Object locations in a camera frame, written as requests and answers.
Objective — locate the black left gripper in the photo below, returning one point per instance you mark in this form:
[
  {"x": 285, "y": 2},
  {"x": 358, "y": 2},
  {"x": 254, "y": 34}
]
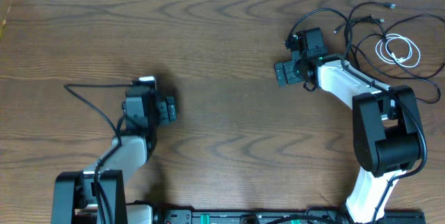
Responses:
[{"x": 167, "y": 110}]

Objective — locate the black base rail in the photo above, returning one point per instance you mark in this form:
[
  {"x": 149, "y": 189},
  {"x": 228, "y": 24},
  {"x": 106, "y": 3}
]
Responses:
[{"x": 243, "y": 217}]

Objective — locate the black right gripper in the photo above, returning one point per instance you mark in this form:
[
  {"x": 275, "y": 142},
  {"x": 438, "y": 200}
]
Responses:
[{"x": 289, "y": 78}]

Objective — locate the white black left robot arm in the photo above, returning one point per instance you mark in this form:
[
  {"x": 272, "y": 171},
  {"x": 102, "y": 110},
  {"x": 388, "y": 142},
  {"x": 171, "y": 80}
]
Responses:
[{"x": 96, "y": 194}]

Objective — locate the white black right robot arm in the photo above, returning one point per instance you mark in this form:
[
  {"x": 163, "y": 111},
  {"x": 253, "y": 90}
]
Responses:
[{"x": 387, "y": 133}]

